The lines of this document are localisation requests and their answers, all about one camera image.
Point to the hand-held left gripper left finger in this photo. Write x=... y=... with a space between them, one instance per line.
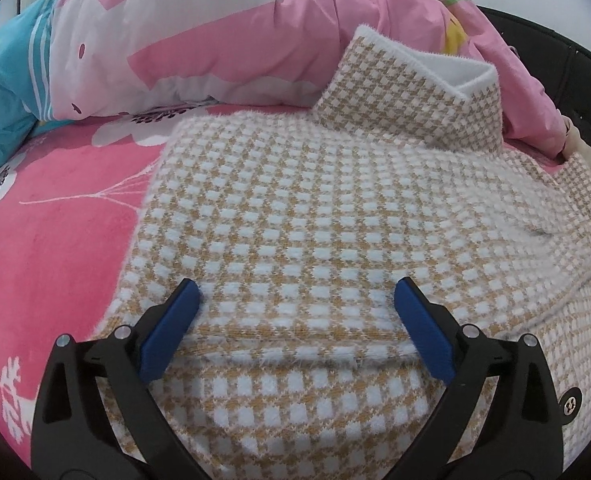
x=170 y=330

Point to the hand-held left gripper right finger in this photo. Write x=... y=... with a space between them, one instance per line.
x=425 y=330

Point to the tan white checked knit coat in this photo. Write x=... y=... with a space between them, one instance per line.
x=300 y=210

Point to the pink floral bed sheet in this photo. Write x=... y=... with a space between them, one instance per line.
x=50 y=240

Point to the black bed headboard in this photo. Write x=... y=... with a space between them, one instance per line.
x=575 y=85

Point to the pink printed quilt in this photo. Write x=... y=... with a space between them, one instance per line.
x=200 y=25

